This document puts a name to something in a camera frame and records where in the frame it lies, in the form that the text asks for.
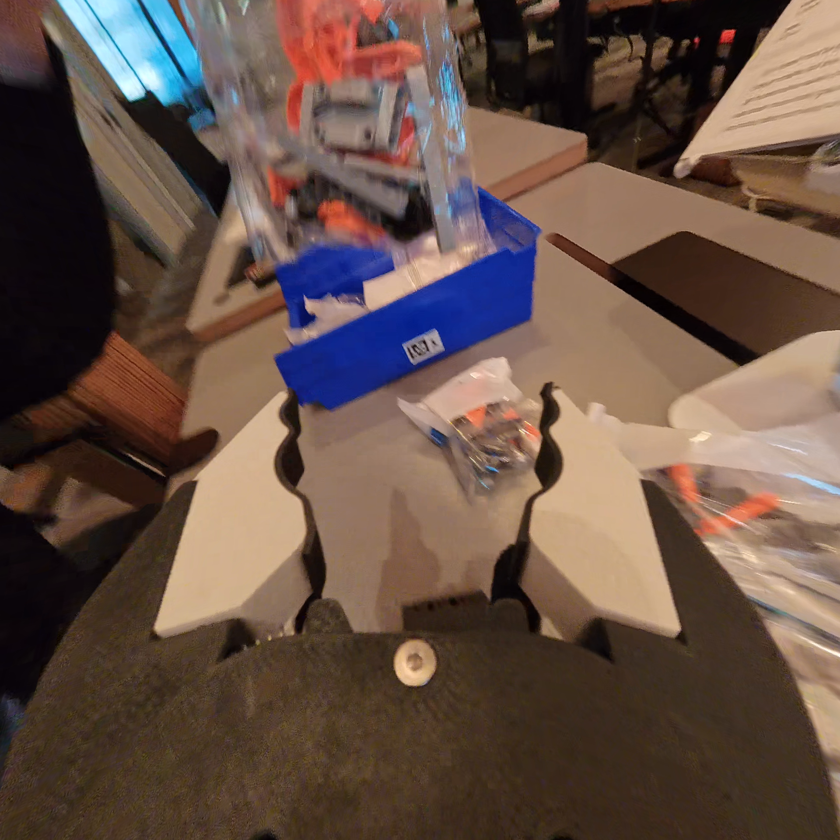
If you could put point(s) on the clear bag of grey beams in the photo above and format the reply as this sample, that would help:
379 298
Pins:
774 525

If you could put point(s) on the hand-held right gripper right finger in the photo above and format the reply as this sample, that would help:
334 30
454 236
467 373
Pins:
590 538

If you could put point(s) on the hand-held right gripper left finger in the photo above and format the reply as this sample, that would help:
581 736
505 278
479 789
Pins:
243 525

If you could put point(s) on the blue plastic bin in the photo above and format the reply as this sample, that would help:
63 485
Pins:
420 315

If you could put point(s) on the black perforated plastic block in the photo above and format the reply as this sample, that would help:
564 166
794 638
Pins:
446 610

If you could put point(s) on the wood-edged grey desk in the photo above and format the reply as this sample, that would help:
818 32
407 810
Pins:
223 289
525 151

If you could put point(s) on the white book stand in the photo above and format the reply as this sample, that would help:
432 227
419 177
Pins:
754 387

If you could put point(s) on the clear bag of orange parts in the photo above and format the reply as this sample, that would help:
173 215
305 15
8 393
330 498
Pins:
485 433

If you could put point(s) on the open instruction booklet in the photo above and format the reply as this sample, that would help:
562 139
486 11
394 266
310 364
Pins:
774 85

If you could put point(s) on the large clear parts bag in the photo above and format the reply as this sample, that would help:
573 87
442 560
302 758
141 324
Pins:
354 131

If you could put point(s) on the black charger with red label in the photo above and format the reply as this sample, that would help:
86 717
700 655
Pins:
253 269

